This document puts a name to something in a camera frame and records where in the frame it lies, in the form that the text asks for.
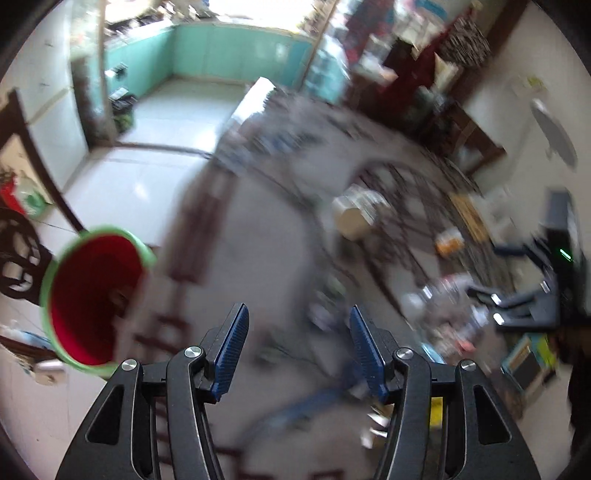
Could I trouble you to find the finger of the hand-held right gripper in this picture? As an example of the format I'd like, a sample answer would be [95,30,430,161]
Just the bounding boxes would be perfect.
[492,239,552,269]
[466,284,559,330]

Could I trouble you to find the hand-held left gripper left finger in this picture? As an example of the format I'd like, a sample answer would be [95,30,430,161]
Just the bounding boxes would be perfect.
[55,302,250,480]

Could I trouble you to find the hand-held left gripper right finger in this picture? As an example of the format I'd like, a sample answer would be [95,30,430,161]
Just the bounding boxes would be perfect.
[349,305,542,480]

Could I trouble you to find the orange snack packet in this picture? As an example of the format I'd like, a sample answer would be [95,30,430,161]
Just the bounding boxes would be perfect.
[434,228,465,257]

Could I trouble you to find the floral printed paper cup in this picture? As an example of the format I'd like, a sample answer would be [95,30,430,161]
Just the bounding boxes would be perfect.
[332,185,386,241]

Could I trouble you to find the red bucket with green rim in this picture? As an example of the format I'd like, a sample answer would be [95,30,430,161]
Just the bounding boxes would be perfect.
[39,224,158,377]

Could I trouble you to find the person's right forearm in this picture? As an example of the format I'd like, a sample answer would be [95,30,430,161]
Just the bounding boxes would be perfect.
[556,318,591,457]

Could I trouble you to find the colourful printed box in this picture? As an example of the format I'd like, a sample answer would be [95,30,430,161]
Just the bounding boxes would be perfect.
[501,335,557,402]

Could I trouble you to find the crumpled clear plastic wrapper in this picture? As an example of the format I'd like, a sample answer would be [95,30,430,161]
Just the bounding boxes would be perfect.
[402,272,476,321]

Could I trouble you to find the dark wooden side table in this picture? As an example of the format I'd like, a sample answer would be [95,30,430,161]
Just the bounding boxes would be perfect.
[429,102,506,176]

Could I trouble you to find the floral table cover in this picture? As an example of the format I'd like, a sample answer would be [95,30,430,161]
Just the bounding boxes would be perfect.
[171,78,532,480]

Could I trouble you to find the black white patterned bag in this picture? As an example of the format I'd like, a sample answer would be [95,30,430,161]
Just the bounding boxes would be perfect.
[438,16,491,68]

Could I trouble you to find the dark red cloth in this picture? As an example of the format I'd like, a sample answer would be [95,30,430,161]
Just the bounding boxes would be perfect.
[381,39,439,100]

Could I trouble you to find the black kitchen waste bin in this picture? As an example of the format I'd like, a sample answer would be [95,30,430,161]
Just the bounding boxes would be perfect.
[108,90,137,132]

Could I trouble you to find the dark carved wooden chair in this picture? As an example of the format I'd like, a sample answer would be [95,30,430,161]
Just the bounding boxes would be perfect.
[0,90,86,308]

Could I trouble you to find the teal kitchen cabinets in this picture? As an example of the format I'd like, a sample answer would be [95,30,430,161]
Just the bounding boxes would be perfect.
[104,23,315,97]

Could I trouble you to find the white round wall fixture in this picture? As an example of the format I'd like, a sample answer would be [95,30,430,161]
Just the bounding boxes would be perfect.
[530,98,579,164]

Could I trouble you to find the white wall power socket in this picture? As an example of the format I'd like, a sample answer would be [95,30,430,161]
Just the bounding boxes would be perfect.
[512,74,546,93]

